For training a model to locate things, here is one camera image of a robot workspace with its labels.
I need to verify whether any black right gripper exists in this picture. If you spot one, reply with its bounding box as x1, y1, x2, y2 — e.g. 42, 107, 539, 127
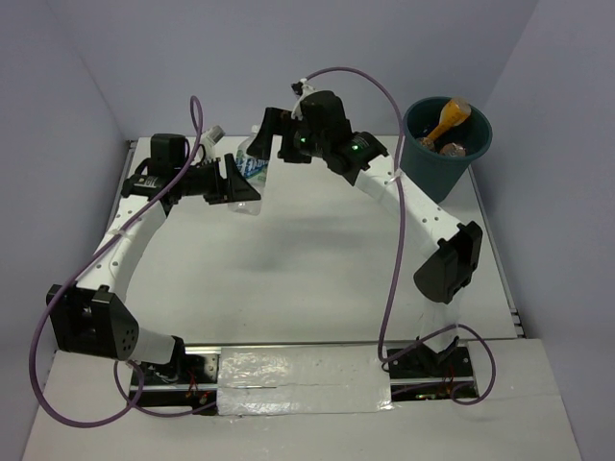
245, 107, 328, 164

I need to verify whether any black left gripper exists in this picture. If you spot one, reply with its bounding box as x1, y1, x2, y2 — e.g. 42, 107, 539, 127
176, 154, 262, 206

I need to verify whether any clear bottle blue label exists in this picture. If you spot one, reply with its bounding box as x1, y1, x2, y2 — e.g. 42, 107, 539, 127
228, 125, 269, 216

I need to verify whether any orange label tea bottle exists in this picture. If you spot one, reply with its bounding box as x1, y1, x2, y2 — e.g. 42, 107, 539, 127
439, 142, 467, 158

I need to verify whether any orange bottle blue label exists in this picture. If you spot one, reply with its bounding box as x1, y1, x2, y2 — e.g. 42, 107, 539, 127
418, 97, 472, 151

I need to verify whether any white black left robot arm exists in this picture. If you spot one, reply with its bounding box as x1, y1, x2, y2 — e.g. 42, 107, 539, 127
47, 126, 260, 383

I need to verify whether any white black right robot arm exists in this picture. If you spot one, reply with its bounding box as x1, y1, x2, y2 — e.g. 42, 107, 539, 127
247, 85, 482, 376

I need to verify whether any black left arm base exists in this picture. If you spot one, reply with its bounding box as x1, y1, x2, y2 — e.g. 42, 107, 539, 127
137, 352, 219, 414

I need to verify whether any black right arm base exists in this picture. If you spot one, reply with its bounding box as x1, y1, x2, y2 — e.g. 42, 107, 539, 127
385, 346, 474, 380

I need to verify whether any dark green ribbed bin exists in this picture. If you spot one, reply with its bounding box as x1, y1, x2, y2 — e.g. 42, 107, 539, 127
400, 96, 493, 203

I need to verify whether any white foil covered panel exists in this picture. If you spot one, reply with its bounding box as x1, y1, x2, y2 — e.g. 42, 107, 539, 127
216, 345, 393, 416

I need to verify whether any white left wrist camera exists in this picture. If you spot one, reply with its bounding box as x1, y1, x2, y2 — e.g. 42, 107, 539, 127
201, 125, 226, 146

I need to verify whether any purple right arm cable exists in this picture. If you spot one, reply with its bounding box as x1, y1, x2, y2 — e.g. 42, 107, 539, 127
307, 66, 499, 405

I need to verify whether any aluminium table edge rail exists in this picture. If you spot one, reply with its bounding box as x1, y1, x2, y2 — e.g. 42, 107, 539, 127
469, 167, 528, 339

